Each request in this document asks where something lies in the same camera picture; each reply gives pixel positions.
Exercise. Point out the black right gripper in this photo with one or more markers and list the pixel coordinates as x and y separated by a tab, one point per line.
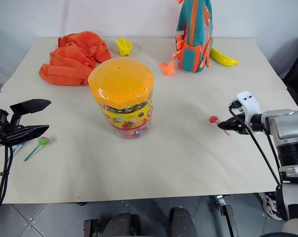
241	124

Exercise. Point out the yellow banana toy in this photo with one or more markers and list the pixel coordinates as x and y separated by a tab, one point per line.
223	58

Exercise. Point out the orange perforated jar lid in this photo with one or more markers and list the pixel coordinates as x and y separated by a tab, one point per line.
120	80

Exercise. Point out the yellow starfruit toy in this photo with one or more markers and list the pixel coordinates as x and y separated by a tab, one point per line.
124	47

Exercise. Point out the white mesh sneaker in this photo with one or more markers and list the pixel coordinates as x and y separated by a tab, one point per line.
270	206

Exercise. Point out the clear jar with colourful label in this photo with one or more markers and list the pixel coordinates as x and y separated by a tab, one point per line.
126	122

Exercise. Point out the green lollipop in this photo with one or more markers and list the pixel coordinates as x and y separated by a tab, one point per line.
43	141

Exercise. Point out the white blue lollipop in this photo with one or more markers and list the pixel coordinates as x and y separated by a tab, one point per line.
17	148

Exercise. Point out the person in dark clothing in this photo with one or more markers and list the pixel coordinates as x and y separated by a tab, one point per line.
295	64

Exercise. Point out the teal and orange backpack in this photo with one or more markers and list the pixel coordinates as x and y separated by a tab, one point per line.
194	37

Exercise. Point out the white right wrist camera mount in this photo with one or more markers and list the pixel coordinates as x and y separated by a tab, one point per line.
249	103

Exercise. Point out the orange crumpled cloth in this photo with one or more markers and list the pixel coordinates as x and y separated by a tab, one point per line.
73	60

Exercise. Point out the red lollipop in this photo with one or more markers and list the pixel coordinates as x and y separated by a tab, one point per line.
213	119

